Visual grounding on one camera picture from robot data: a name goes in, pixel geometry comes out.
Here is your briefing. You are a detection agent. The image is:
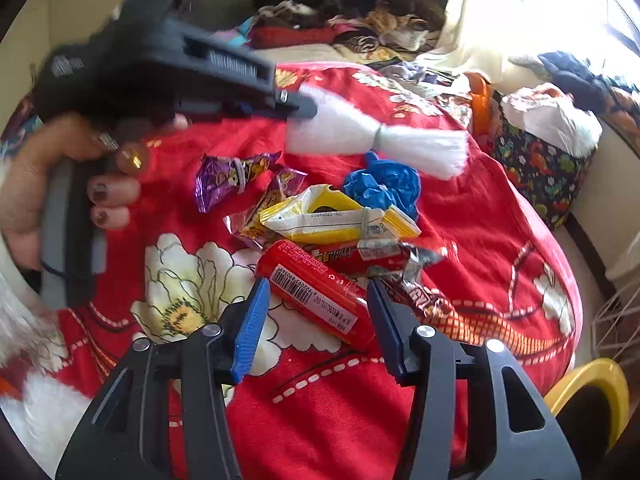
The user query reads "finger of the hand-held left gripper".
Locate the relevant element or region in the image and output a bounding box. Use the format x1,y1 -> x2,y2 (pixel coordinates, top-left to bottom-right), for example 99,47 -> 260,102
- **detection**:
175,91 -> 319,122

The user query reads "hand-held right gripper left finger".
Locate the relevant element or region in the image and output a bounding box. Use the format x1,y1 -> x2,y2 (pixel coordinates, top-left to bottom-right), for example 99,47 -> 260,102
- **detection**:
55,276 -> 273,480

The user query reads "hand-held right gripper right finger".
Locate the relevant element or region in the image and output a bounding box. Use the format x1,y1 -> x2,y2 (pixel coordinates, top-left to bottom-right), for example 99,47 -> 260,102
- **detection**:
366,279 -> 583,480

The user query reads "brown foil snack wrapper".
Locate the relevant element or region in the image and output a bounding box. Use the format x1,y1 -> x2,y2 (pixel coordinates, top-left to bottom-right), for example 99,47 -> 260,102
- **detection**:
367,247 -> 452,327

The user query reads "red tube snack packet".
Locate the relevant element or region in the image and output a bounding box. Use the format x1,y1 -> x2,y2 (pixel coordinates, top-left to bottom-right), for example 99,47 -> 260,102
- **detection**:
255,240 -> 384,354

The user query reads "red foil snack wrapper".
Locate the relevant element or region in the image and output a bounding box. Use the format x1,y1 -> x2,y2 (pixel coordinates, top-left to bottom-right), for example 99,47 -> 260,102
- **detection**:
307,237 -> 459,274

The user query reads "yellow printed snack wrapper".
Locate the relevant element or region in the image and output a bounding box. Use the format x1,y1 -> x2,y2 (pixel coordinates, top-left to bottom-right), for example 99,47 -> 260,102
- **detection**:
222,167 -> 309,249

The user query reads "purple snack wrapper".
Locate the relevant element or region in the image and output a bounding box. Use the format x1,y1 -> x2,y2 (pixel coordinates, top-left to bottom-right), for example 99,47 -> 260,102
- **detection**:
195,152 -> 282,215

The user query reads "blue glove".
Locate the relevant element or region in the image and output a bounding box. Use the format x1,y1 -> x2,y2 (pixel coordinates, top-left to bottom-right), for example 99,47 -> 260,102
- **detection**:
342,151 -> 422,221

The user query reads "white and yellow packet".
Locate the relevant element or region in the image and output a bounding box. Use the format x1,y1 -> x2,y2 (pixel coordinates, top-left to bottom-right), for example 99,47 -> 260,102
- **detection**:
260,184 -> 422,245

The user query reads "white foam fruit net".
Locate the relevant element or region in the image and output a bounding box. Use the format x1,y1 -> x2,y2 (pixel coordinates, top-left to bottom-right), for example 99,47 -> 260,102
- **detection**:
285,85 -> 476,182

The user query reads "yellow-rimmed black trash bin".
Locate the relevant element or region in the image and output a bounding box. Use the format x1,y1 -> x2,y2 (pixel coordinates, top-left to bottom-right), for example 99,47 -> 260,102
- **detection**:
542,357 -> 632,461

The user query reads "person's left hand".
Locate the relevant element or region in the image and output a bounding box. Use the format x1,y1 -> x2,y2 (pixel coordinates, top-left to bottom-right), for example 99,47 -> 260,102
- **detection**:
0,112 -> 191,271

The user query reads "beige bed sheet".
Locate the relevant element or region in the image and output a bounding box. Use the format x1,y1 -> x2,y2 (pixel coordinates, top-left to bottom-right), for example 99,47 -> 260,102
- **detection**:
255,42 -> 372,66

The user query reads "grey headboard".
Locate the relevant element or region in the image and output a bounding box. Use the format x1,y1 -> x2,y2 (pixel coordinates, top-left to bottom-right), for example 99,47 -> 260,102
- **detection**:
197,0 -> 281,47

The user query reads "pile of clothes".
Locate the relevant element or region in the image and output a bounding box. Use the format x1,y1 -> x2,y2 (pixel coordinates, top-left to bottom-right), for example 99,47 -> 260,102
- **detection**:
235,0 -> 449,64

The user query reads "red floral blanket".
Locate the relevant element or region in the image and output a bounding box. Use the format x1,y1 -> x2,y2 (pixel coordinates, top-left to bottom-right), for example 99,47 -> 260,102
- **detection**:
0,60 -> 583,480

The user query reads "lavender cloth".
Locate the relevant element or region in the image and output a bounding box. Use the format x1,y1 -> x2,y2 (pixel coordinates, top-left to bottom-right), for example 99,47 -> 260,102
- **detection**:
380,60 -> 471,97

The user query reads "pale floral cloth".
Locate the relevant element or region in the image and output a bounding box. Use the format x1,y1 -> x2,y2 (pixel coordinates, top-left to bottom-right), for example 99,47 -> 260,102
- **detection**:
430,90 -> 474,127

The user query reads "orange bag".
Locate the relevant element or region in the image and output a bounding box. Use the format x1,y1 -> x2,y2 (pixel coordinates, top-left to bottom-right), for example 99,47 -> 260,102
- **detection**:
462,71 -> 496,154

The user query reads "cream curtain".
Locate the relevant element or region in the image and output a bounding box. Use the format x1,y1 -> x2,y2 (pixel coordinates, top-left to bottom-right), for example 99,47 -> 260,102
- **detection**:
425,0 -> 556,91

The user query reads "dark floral fabric basket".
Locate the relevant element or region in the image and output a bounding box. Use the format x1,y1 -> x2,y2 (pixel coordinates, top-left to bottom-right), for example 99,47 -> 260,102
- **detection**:
492,115 -> 598,231

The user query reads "dark clothes heap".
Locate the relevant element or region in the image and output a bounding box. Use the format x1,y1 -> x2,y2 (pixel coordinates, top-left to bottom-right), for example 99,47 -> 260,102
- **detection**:
537,51 -> 640,107

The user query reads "orange patterned quilt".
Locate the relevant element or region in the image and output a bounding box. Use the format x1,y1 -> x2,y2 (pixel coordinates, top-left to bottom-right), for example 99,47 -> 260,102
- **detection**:
597,86 -> 640,144

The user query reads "white wire basket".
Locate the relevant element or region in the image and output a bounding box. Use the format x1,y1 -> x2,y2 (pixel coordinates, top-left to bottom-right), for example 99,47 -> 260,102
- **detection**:
582,287 -> 640,362

